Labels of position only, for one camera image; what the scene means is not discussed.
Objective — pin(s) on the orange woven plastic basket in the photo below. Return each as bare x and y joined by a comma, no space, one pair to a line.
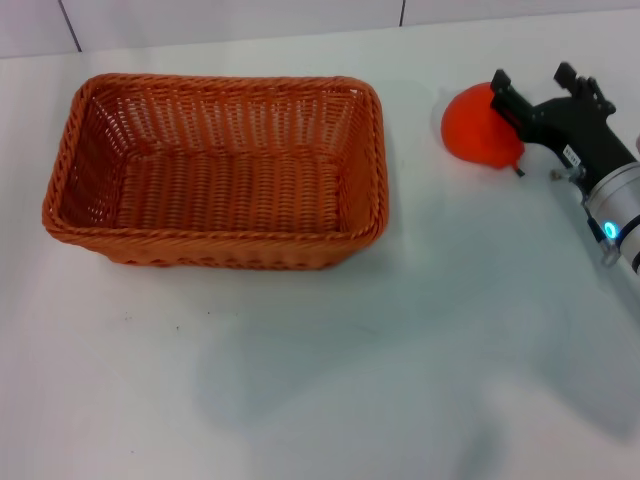
225,200

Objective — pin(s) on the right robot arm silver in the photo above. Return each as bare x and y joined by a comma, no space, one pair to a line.
620,210

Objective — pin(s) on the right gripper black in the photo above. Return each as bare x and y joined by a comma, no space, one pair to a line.
575,130

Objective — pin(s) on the orange toy pear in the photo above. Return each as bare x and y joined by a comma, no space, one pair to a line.
467,130

